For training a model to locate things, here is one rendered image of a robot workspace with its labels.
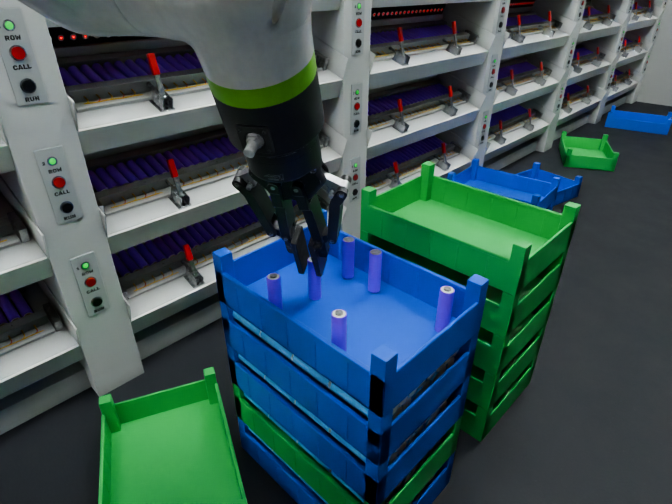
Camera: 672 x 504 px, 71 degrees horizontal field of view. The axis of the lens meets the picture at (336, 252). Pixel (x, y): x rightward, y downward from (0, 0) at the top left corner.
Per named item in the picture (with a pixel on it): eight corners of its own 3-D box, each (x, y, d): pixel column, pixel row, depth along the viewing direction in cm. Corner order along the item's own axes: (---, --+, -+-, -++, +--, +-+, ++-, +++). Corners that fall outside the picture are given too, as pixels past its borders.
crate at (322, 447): (463, 414, 69) (471, 374, 65) (374, 510, 57) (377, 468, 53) (321, 324, 87) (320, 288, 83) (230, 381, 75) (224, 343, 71)
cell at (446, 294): (451, 329, 61) (458, 288, 57) (443, 336, 59) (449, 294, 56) (439, 323, 62) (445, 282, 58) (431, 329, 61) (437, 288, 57)
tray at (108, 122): (338, 97, 114) (353, 39, 104) (80, 156, 76) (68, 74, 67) (285, 59, 122) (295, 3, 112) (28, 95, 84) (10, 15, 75)
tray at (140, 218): (338, 170, 123) (352, 124, 114) (109, 255, 85) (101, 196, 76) (289, 131, 131) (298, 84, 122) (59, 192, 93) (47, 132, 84)
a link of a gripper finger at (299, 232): (296, 244, 57) (290, 243, 57) (304, 274, 63) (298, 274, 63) (302, 225, 59) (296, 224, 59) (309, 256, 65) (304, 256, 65)
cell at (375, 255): (376, 256, 64) (374, 295, 67) (385, 251, 65) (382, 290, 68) (366, 252, 65) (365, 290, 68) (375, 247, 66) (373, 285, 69)
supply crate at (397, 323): (480, 330, 61) (490, 278, 57) (381, 420, 49) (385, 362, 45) (320, 249, 79) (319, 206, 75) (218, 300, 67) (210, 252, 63)
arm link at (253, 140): (330, 39, 42) (234, 36, 44) (294, 126, 35) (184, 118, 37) (337, 96, 47) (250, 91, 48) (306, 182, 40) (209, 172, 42)
